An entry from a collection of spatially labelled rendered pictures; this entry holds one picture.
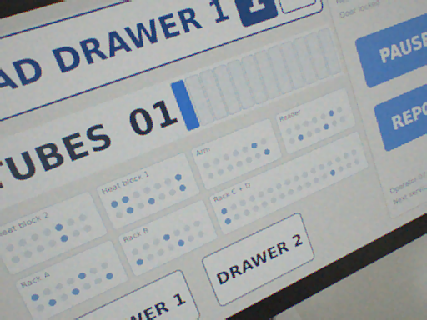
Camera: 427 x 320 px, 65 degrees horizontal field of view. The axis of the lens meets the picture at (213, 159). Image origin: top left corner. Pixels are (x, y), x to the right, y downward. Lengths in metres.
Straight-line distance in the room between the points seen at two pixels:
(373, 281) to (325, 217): 1.13
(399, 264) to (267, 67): 1.28
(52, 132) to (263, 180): 0.16
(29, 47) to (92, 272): 0.16
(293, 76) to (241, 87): 0.05
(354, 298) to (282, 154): 1.14
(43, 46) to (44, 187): 0.10
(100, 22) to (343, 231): 0.26
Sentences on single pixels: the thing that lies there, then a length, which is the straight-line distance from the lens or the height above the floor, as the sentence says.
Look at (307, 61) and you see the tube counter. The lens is 0.30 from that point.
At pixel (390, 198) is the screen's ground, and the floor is 1.00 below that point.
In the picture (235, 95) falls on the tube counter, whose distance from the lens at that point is 0.27.
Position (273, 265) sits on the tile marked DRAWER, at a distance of 0.30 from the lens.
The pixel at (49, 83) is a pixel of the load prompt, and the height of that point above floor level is 1.15.
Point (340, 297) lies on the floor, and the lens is 1.38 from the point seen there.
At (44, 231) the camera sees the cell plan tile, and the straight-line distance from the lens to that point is 0.27.
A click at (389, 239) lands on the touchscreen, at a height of 0.97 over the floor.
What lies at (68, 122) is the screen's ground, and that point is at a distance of 0.26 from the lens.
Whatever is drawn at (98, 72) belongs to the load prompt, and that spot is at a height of 1.14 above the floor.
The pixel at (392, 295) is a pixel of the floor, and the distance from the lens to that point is 1.44.
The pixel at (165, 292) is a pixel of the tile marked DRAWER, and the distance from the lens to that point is 0.29.
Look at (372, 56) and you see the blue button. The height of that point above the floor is 1.10.
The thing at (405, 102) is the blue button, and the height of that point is 1.06.
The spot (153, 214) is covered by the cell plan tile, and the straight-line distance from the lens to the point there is 0.26.
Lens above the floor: 1.27
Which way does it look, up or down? 48 degrees down
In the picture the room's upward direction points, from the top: 9 degrees counter-clockwise
